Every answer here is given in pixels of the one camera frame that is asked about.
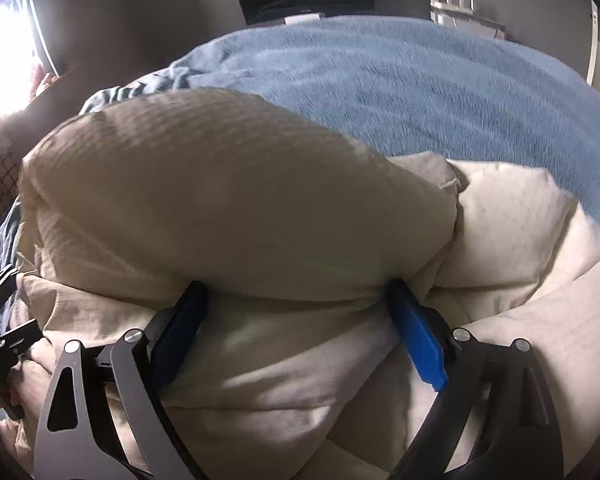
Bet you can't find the beige hooded puffer jacket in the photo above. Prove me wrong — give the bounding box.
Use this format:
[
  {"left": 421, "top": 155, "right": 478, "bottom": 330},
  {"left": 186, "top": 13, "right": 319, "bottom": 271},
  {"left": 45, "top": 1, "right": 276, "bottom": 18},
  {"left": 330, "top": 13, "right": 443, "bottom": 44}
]
[{"left": 17, "top": 87, "right": 600, "bottom": 480}]

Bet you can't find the blue fleece blanket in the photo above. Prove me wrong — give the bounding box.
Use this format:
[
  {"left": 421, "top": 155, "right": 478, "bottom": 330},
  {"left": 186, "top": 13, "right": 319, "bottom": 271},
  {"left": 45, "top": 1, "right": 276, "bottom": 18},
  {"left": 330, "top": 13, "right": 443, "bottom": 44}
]
[{"left": 0, "top": 15, "right": 600, "bottom": 361}]

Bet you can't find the window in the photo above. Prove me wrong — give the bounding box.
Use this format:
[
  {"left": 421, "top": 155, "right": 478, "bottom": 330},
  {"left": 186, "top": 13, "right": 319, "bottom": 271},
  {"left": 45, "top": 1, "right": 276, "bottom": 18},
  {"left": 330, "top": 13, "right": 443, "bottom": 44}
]
[{"left": 0, "top": 0, "right": 61, "bottom": 131}]

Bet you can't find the white door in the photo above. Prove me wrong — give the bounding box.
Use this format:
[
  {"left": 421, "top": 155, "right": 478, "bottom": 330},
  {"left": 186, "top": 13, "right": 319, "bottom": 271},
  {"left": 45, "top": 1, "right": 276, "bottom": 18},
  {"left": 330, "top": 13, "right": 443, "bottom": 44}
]
[{"left": 585, "top": 2, "right": 600, "bottom": 86}]

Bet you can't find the white router with antennas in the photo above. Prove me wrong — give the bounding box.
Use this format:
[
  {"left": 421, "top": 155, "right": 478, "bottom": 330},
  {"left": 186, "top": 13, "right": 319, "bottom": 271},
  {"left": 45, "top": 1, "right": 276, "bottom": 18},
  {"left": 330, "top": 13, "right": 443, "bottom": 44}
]
[{"left": 426, "top": 0, "right": 506, "bottom": 31}]

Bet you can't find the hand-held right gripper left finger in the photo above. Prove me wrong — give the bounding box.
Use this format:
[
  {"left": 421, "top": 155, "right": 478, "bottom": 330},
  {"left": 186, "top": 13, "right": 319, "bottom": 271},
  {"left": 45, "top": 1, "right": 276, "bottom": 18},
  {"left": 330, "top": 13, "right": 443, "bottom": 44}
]
[{"left": 32, "top": 281, "right": 209, "bottom": 480}]

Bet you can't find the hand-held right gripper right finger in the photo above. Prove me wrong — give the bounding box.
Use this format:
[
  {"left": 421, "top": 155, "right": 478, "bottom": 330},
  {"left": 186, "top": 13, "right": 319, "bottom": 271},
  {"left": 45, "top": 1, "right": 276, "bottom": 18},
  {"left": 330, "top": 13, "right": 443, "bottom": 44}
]
[{"left": 387, "top": 280, "right": 566, "bottom": 480}]

